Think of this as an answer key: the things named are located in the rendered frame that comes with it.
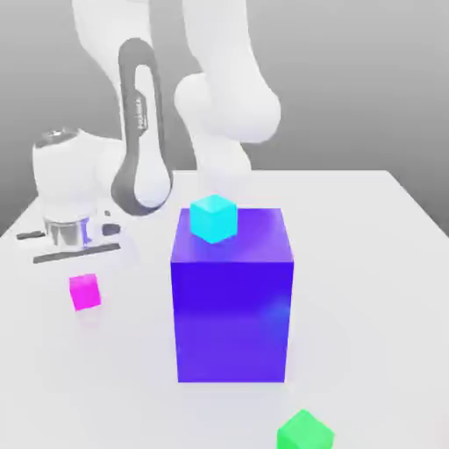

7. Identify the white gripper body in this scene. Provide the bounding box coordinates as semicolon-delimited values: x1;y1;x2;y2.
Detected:
32;242;124;268

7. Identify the small magenta cube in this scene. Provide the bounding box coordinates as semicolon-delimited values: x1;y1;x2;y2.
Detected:
68;273;103;312

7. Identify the small cyan cube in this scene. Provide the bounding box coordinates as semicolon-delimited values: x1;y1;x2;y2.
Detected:
189;194;239;245

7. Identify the small green cube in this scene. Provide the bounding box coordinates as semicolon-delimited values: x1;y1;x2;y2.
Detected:
275;409;335;449

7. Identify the large blue box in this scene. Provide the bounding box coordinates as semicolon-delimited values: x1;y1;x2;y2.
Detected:
170;207;295;384

